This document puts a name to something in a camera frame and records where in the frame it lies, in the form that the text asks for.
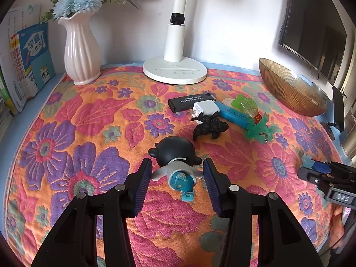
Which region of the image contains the black white monkey figurine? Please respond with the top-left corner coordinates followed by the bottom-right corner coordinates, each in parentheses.
top-left (148, 136), bottom-right (203, 202)

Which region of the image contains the amber ribbed glass bowl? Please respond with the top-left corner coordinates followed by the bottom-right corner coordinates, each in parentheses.
top-left (259, 58), bottom-right (327, 116)

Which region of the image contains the blue rectangular box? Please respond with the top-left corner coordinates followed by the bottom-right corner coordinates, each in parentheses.
top-left (214, 101), bottom-right (254, 129)

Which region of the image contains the floral orange pink tablecloth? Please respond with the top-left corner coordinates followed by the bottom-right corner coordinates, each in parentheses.
top-left (4, 66), bottom-right (341, 266)

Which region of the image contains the beige small toy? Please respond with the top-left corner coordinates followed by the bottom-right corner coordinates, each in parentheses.
top-left (222, 98), bottom-right (234, 108)

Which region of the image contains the black dragon figurine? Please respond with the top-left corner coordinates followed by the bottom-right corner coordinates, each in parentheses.
top-left (191, 111), bottom-right (229, 141)

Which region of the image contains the white power adapter plug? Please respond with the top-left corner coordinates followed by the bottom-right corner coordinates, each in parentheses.
top-left (191, 100), bottom-right (220, 124)

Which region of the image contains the black flat screen monitor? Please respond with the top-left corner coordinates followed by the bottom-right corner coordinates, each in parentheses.
top-left (279, 0), bottom-right (346, 84)

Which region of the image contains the black rectangular stick device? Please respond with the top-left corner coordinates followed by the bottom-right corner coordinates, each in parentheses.
top-left (168, 93), bottom-right (216, 113)

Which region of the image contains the stack of books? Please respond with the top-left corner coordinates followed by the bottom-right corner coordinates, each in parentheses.
top-left (0, 72), bottom-right (17, 140)

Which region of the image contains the white ribbed vase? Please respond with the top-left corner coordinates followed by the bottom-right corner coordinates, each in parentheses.
top-left (59, 12), bottom-right (101, 86)

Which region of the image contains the blue cover book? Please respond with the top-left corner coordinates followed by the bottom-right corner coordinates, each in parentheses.
top-left (16, 22), bottom-right (55, 99)

